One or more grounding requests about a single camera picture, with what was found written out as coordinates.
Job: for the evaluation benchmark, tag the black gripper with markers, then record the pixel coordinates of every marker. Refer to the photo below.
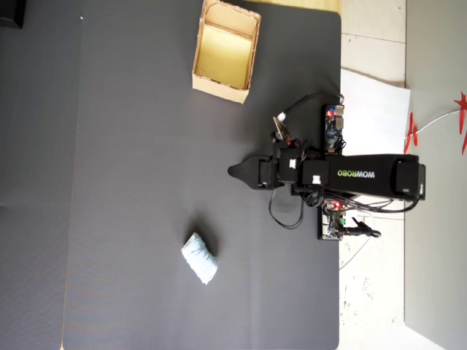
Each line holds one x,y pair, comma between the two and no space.
264,173

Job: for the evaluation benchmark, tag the open cardboard box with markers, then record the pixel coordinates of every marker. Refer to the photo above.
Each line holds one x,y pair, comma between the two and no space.
222,54

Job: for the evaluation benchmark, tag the servo driver board red LED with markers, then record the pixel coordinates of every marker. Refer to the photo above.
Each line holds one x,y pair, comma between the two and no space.
330,226

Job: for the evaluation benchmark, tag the light blue yarn-wrapped block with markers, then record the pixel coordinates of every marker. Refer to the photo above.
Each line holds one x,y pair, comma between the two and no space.
200,259

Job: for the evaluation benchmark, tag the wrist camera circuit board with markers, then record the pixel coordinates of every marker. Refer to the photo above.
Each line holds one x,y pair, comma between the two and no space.
281,129

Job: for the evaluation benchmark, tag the blue circuit board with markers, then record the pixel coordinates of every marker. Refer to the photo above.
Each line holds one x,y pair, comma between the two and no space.
332,127

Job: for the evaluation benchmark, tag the white paper sheet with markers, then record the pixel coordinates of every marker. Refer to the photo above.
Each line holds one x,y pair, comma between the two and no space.
372,116

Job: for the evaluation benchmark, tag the dark grey table mat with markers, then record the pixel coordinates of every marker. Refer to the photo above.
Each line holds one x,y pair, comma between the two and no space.
127,164

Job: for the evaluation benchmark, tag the red paper cutout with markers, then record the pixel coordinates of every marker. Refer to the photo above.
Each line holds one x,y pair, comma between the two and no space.
412,125
462,104

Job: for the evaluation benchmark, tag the black box-shaped object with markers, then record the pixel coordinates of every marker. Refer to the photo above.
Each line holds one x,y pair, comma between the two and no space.
11,12

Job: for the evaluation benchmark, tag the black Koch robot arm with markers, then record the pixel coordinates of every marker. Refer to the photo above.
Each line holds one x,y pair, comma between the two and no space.
365,175

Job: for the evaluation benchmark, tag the black power plug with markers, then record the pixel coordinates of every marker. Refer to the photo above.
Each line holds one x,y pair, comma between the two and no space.
359,231

